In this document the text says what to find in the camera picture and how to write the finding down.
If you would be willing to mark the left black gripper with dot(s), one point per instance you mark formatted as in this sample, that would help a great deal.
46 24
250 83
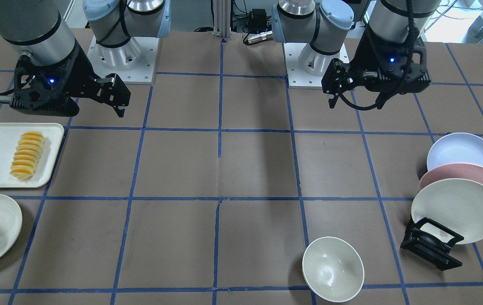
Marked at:
357 63

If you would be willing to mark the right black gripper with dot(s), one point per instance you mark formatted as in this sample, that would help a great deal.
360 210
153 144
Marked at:
78 73

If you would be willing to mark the striped bread loaf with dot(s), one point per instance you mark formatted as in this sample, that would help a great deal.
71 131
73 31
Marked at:
28 152

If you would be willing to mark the blue plate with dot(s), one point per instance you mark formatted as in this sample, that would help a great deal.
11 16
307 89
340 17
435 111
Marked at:
455 148

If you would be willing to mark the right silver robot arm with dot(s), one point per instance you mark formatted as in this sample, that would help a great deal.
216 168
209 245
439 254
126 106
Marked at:
37 28

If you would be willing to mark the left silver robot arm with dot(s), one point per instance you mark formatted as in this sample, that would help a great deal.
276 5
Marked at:
324 26

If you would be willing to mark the pink plate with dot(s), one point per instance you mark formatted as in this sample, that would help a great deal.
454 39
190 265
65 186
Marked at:
467 171

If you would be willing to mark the cream plate in rack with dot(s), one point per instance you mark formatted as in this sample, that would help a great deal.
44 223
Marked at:
455 203

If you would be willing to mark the white rectangular tray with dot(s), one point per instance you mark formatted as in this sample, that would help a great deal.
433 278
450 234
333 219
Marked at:
9 136

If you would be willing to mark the cream bowl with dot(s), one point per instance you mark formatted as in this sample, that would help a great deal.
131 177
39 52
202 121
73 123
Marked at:
333 269

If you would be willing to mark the black dish rack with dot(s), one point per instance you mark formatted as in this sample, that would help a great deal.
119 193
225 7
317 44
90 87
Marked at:
430 248

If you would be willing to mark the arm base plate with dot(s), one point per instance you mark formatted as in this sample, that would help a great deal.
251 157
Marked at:
306 67
135 62

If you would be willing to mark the aluminium frame post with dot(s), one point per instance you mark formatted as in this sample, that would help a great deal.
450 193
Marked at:
222 17

